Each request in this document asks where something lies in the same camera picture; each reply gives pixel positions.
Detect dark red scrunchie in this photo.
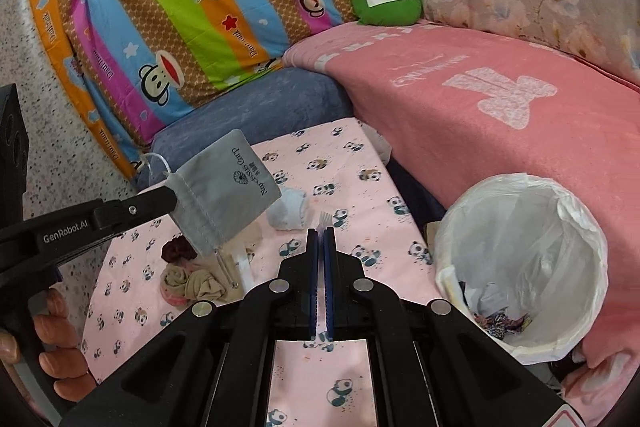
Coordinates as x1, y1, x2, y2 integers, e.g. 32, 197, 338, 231
161, 240, 199, 266

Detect pink panda print cloth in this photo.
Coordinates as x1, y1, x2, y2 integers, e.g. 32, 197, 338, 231
80, 117, 442, 427

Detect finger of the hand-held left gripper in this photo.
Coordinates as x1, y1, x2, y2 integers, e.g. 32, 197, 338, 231
93, 185, 179, 232

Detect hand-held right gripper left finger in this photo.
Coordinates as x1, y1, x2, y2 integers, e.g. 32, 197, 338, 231
60, 230, 320, 427

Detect grey drawstring pouch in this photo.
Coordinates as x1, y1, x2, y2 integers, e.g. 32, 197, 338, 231
141, 129, 282, 258

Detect pink blanket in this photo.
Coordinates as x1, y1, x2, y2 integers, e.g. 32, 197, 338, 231
282, 19, 640, 427

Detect colourful striped monkey pillow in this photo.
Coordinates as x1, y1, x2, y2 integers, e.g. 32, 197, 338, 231
22, 0, 364, 181

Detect crumpled white paper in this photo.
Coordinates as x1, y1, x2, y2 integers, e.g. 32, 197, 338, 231
479, 283, 507, 314

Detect white plastic bin liner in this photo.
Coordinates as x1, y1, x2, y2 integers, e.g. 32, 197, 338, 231
435, 173, 610, 364

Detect blue-grey fleece blanket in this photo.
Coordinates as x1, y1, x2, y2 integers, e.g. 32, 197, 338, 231
136, 67, 357, 194

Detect colourful wrapper scraps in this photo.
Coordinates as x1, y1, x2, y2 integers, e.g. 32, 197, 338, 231
474, 311, 535, 339

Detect cream waste bin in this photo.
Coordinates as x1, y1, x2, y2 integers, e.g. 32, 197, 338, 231
434, 173, 610, 364

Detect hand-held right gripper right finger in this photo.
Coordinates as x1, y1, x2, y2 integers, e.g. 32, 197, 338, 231
324, 228, 572, 427

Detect person's left hand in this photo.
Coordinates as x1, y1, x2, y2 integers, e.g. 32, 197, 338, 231
31, 288, 97, 402

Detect light blue white sock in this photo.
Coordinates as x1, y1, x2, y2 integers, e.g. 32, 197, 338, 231
266, 187, 310, 231

